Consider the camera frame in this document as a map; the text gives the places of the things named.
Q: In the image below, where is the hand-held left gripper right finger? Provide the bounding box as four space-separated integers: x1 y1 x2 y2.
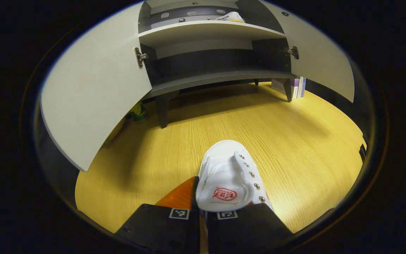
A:
207 202 293 254

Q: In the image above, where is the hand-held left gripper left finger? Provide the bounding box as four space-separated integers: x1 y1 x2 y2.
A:
115 176 201 253

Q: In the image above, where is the white canvas shoe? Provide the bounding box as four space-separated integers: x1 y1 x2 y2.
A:
196 140 274 212
217 12 246 23

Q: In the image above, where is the white shoe cabinet door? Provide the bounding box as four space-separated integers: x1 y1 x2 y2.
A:
40 2 153 172
259 0 355 103

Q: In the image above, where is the white shoe cabinet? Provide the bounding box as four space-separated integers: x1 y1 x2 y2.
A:
138 0 297 128

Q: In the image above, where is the yellow pineapple plush toy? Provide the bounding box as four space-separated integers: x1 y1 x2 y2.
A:
103 102 148 147

